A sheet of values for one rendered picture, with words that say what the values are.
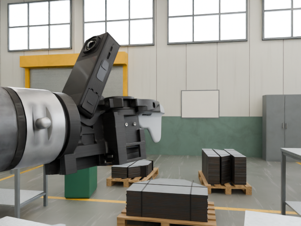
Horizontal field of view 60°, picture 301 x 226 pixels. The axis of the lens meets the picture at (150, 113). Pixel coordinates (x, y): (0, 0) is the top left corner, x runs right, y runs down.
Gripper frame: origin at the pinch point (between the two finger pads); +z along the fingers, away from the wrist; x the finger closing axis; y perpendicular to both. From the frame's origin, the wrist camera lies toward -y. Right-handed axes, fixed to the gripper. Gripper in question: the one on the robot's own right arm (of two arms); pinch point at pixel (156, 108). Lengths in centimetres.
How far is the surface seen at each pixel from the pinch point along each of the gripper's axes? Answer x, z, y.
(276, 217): 0, 72, 41
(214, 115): -306, 772, -31
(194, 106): -358, 745, -69
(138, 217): -193, 217, 105
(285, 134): -112, 803, 50
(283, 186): -52, 358, 96
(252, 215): -8, 69, 40
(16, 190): -324, 134, 58
